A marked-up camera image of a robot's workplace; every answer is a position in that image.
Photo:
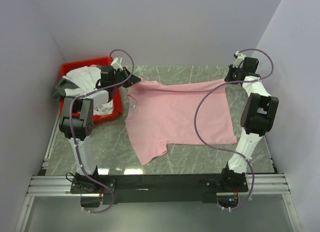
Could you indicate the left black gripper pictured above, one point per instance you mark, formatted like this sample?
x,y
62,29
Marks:
x,y
132,79

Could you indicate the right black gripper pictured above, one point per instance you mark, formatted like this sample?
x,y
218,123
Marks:
x,y
231,69

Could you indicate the pink t-shirt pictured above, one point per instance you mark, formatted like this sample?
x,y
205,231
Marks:
x,y
160,115

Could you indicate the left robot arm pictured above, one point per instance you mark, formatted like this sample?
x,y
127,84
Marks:
x,y
77,118

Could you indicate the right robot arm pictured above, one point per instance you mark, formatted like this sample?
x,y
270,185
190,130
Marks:
x,y
256,120

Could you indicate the red plastic bin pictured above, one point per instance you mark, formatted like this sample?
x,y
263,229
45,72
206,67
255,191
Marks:
x,y
117,100

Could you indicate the white t-shirt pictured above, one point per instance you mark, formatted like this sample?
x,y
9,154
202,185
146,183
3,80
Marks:
x,y
85,78

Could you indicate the grey t-shirt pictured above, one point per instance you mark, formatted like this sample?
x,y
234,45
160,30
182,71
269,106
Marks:
x,y
60,88

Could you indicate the black base beam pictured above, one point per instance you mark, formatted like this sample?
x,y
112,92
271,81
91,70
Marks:
x,y
161,188

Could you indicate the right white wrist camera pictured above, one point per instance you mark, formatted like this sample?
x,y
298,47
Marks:
x,y
239,59

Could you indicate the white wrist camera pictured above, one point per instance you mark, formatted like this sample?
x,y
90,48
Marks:
x,y
239,59
117,63

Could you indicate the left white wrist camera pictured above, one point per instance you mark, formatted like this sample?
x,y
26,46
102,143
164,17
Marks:
x,y
117,63

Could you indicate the aluminium frame rail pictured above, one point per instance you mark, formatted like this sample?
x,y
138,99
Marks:
x,y
114,155

